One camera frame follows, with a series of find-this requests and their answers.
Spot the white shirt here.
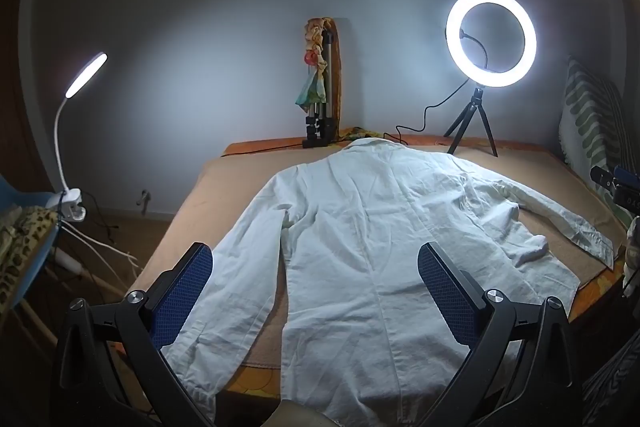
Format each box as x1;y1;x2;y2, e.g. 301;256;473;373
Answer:
163;139;615;426

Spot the green patterned white pillow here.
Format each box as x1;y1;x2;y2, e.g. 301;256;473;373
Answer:
559;57;637;227

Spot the black striped cloth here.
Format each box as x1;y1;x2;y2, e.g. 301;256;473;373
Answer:
582;332;639;427

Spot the leopard print cloth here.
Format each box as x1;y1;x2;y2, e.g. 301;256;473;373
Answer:
1;205;58;315

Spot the white clip desk lamp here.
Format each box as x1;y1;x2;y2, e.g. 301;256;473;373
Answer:
48;51;108;223

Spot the blue chair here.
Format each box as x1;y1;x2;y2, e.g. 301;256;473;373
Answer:
1;178;58;324

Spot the colourful scarf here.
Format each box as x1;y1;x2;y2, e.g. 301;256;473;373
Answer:
296;17;329;112

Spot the orange wooden board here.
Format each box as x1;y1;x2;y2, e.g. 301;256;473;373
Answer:
324;17;342;142

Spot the white lamp cable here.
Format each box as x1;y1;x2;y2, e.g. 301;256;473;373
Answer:
60;223;144;281

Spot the wall valve fitting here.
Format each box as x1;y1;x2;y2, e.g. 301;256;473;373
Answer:
136;190;151;216

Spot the black ring light cable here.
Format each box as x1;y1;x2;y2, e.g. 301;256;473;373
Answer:
384;27;490;144

